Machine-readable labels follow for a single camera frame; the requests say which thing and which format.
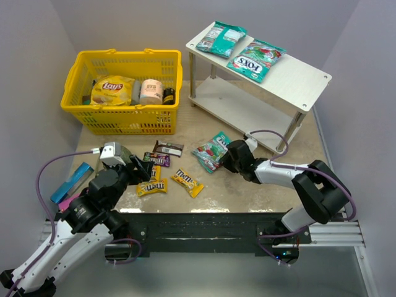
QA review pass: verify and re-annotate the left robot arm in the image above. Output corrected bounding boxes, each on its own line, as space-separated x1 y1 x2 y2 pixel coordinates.
1 155 153 296

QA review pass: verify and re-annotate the green round melon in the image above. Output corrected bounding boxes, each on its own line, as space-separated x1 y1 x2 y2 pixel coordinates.
120 146 132 165

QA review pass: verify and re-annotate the brown chocolate bar wrapper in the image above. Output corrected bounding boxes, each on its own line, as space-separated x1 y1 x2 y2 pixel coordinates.
152 140 184 157

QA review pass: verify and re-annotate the blue box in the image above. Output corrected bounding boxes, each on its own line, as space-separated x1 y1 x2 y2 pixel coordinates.
50 162 93 205

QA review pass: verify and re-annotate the pink box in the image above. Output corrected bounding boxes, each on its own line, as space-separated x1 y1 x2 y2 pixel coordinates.
58 194 80 213

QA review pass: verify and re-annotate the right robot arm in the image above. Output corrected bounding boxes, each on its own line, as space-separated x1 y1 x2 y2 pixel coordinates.
220 139 356 238

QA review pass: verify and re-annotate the yellow plastic shopping basket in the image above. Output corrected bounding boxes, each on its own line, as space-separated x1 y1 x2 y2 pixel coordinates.
60 49 183 135

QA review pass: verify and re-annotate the yellow m&m's bag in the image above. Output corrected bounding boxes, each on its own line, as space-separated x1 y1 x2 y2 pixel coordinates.
136 179 168 197
150 165 161 181
170 168 204 198

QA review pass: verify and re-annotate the grey pouch in basket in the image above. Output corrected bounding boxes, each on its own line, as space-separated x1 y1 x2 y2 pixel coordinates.
131 80 141 105

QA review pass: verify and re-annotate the purple cable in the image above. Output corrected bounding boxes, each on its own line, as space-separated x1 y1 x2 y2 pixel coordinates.
4 149 103 297
249 129 357 267

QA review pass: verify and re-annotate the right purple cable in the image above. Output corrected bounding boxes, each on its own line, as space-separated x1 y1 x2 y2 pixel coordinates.
249 129 357 267

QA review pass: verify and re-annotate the pink cylindrical container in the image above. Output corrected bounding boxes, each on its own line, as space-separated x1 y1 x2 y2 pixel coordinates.
139 79 164 105

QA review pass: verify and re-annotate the white two-tier shelf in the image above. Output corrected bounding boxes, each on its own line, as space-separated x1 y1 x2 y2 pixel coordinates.
186 28 332 153

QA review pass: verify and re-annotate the yellow Lays chips bag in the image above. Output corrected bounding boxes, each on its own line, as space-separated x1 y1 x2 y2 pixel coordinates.
90 75 135 106

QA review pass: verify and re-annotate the black and yellow can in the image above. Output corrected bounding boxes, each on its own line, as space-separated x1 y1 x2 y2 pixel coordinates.
162 87 175 105

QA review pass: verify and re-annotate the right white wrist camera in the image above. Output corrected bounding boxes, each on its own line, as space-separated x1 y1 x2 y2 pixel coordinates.
244 132 258 152

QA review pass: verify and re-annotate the purple M&M's bag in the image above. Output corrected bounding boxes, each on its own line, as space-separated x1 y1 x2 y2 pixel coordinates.
143 152 171 168

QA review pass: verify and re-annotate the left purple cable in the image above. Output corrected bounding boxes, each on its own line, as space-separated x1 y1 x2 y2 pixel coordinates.
4 149 103 297

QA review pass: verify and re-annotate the teal candy bag back side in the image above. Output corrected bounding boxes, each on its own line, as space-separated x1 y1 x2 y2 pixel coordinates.
196 21 247 59

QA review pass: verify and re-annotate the Fox's mint blossom candy bag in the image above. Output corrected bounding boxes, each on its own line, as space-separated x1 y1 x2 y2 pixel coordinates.
227 39 286 83

